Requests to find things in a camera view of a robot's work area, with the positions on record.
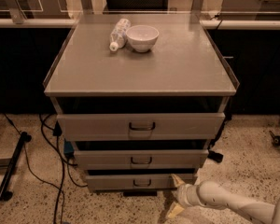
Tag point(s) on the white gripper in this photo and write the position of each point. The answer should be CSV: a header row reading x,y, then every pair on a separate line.
x,y
186,195

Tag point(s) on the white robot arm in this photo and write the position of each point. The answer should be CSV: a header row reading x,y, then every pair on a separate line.
x,y
209,194

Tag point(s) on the bottom grey drawer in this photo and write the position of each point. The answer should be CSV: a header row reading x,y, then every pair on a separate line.
x,y
129,182

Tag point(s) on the grey drawer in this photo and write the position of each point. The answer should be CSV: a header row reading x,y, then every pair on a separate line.
x,y
122,127
140,159
129,182

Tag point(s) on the middle grey drawer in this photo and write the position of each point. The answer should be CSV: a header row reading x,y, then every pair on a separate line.
x,y
140,159

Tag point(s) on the top grey drawer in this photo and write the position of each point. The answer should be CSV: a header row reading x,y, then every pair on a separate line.
x,y
122,127

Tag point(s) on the grey drawer cabinet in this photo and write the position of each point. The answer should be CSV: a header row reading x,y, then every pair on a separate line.
x,y
183,73

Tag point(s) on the black caster wheel right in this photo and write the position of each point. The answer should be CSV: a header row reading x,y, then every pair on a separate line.
x,y
217,157

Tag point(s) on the black tripod foot right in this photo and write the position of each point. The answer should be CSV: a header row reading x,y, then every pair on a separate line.
x,y
278,137

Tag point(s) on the blue box behind cabinet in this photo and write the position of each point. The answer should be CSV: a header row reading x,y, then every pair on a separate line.
x,y
68,149

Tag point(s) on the white ceramic bowl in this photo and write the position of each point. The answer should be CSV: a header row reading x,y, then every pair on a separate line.
x,y
142,38

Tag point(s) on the clear plastic water bottle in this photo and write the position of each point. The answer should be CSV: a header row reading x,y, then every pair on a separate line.
x,y
118,35

